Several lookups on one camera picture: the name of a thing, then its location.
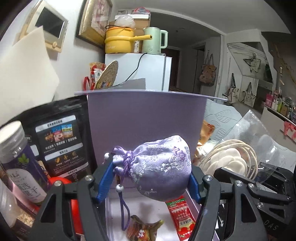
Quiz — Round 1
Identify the crumpled clear plastic bag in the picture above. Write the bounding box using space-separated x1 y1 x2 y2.
115 14 136 28

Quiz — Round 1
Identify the white refrigerator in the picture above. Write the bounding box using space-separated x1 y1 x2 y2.
104 52 173 92

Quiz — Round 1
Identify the yellow cooking pot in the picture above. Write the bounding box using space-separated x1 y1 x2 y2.
104 26 153 54

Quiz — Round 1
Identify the white stair cabinet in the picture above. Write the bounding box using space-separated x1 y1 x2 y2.
227 41 274 109

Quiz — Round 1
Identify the long red snack packet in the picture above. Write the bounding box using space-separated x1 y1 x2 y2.
165 196 200 240

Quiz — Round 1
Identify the brown tote bag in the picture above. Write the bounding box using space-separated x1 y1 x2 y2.
199 52 218 87

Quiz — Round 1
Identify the chair with leaf cover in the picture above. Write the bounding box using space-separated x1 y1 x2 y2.
203 98 246 149

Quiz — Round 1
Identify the red snack bag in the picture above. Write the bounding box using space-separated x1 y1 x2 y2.
83 62 109 91

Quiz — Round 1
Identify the green electric kettle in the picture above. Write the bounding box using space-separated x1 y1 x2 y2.
141 27 169 55

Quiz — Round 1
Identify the black power cable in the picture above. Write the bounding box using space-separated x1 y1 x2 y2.
111 52 149 88

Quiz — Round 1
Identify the framed picture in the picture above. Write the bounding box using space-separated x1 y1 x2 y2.
75 0 113 48

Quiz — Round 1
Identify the pink bow gift box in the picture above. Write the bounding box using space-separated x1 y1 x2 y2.
283 120 296 140

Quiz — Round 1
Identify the red plastic canister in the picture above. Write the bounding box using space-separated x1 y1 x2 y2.
49 177 84 235

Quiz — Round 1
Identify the white foam board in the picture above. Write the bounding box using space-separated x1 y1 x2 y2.
0 25 61 126

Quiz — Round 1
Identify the woven round trivet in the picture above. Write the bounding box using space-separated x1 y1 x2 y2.
93 60 119 90

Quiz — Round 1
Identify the grey paper sheet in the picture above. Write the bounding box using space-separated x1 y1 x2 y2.
108 78 146 90

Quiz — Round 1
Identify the brown candy packet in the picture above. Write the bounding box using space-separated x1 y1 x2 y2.
126 214 165 241

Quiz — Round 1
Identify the orange patterned package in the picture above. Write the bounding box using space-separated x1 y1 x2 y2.
196 119 216 154

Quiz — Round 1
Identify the purple gift box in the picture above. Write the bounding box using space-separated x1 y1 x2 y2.
74 90 229 241

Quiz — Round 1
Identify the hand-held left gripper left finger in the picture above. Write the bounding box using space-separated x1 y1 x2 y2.
28 159 114 241

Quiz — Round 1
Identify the row of cosmetic bottles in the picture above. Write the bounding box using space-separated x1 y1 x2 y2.
265 91 296 121

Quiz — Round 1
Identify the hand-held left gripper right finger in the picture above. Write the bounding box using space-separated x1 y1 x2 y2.
188 173 270 241

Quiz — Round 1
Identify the lavender drawstring pouch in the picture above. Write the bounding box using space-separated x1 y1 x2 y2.
105 135 192 231

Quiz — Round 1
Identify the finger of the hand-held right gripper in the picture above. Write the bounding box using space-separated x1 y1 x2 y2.
259 163 296 186
213 167 292 202

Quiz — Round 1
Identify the black food bag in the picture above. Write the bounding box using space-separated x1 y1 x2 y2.
19 95 98 184

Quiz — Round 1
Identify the brown door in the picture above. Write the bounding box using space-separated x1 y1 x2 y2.
169 47 180 91

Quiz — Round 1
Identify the beige tote bag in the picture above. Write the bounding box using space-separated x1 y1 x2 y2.
241 82 256 107
228 73 242 104

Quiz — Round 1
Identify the cluster of food jars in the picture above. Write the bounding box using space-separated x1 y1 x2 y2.
0 120 48 229

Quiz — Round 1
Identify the clear bag of cotton pads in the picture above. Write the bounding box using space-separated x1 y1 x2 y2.
196 110 290 186

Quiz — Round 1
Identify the wall intercom panel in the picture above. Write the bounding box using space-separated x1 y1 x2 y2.
12 0 69 53

